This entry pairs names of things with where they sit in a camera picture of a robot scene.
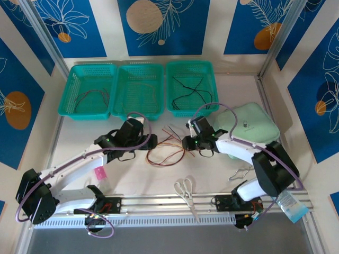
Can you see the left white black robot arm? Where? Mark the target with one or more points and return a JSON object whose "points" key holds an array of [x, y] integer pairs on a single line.
{"points": [[74, 166]]}

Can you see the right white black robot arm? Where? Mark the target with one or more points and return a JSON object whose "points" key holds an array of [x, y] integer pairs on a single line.
{"points": [[238, 149]]}

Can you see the teal plastic basket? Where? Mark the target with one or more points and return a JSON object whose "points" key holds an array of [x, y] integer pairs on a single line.
{"points": [[192, 71], [137, 100], [87, 79]]}

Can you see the pink capped clear tube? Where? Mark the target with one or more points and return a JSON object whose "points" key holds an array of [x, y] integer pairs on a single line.
{"points": [[100, 173]]}

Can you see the mint green zip case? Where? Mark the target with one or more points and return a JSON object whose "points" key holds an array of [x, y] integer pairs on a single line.
{"points": [[251, 121]]}

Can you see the black controller board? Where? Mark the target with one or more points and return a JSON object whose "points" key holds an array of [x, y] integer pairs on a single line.
{"points": [[95, 222], [245, 221]]}

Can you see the light blue paper packet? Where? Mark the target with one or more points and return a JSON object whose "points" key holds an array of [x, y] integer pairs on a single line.
{"points": [[294, 206]]}

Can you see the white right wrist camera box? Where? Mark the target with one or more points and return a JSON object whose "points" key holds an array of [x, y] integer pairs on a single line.
{"points": [[192, 126]]}

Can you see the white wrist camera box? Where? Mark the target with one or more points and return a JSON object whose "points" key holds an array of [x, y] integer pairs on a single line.
{"points": [[192, 126], [138, 121]]}

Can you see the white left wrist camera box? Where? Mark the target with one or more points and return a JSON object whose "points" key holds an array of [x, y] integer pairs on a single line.
{"points": [[138, 121]]}

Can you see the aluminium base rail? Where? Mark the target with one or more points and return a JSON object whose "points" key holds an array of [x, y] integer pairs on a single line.
{"points": [[159, 202]]}

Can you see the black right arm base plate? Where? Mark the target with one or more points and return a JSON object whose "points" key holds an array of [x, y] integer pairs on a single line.
{"points": [[223, 203]]}

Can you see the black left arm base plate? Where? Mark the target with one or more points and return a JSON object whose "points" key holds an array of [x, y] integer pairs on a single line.
{"points": [[114, 205]]}

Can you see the aluminium frame post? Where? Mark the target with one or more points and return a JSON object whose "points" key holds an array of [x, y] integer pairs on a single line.
{"points": [[45, 34], [278, 39]]}

